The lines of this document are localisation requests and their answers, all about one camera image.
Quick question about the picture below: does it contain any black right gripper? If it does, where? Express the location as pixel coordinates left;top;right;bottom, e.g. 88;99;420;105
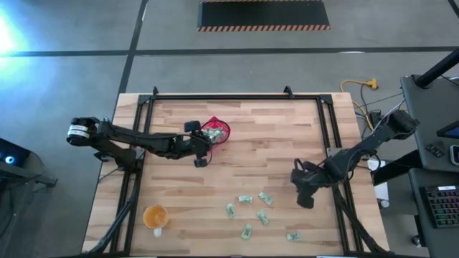
290;161;329;210

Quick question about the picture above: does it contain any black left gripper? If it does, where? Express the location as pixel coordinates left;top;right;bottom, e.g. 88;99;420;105
175;120;211;169

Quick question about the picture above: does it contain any red plastic slotted basket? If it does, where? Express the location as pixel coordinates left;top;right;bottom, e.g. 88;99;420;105
199;115;232;145

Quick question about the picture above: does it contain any white box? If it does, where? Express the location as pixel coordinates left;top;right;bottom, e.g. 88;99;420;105
366;158;390;202

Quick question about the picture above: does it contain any black slanted desk leg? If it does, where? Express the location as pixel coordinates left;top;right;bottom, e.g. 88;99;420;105
370;149;424;186

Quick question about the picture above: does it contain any black power brick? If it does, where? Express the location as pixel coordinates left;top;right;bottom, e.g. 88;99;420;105
369;110;384;130

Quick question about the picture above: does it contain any dark grey desk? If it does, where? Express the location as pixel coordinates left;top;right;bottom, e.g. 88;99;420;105
408;168;459;258

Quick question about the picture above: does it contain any backlit black keyboard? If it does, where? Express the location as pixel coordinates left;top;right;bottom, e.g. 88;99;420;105
419;184;459;230

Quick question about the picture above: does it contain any small black keypad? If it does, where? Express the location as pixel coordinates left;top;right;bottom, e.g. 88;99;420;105
425;142;445;159

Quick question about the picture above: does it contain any black hazard-striped floor mat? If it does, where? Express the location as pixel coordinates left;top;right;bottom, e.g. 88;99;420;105
197;0;333;32

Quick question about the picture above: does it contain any large grey desk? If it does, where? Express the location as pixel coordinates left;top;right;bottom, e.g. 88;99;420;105
400;74;459;173

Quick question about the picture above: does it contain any dark monitor screen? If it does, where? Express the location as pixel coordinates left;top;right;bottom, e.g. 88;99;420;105
436;120;459;140

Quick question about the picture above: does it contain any dark metal computer stand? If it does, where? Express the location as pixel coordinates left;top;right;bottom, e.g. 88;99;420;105
0;163;59;230

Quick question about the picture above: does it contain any black computer with light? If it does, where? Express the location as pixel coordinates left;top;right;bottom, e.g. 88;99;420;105
0;138;32;168

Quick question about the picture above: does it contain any black aluminium table frame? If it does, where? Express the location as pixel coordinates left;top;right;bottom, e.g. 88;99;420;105
109;85;359;257

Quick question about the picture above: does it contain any black cable bundle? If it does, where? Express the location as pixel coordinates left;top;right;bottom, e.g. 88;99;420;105
333;178;390;256
84;171;143;256

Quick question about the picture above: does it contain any orange cup white handle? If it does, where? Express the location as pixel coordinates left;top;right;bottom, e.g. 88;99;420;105
142;204;170;239

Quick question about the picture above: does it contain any white floor cable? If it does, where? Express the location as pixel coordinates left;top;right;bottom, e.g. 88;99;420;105
372;99;407;123

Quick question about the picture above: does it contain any yellow extension cord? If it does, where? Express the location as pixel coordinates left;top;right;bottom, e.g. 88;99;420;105
339;77;408;133

